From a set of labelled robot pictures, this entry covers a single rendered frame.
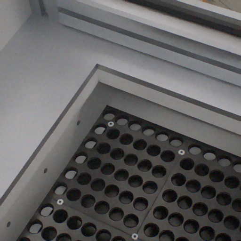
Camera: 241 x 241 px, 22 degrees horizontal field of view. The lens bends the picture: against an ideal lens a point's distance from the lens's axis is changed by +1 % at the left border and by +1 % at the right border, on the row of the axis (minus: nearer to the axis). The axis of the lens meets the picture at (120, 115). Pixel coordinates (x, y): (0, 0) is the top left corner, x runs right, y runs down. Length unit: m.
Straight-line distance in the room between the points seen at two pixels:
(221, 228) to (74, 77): 0.19
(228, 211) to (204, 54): 0.14
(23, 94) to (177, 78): 0.14
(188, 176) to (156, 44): 0.12
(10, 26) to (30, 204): 0.17
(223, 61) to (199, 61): 0.02
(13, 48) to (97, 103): 0.11
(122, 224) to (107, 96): 0.18
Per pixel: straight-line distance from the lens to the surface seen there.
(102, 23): 0.59
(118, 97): 0.70
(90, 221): 0.55
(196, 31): 0.55
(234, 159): 0.57
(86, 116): 0.65
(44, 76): 0.58
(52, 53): 0.60
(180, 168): 0.57
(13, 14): 0.61
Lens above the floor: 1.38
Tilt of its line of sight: 54 degrees down
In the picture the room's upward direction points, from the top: 7 degrees counter-clockwise
